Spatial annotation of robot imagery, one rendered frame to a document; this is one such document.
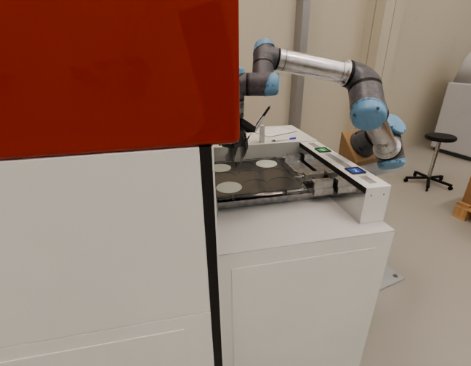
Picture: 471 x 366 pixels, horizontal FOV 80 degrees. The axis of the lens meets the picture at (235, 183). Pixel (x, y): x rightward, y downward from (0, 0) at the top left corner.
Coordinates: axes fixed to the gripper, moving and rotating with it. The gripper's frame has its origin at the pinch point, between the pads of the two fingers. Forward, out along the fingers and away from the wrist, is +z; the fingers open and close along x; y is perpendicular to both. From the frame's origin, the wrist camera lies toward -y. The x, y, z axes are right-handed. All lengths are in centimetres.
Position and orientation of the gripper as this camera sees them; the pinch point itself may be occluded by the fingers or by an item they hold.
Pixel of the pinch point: (237, 163)
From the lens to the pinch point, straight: 111.8
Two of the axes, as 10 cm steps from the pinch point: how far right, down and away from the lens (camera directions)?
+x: 8.5, 2.1, -4.8
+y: -5.3, 3.6, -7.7
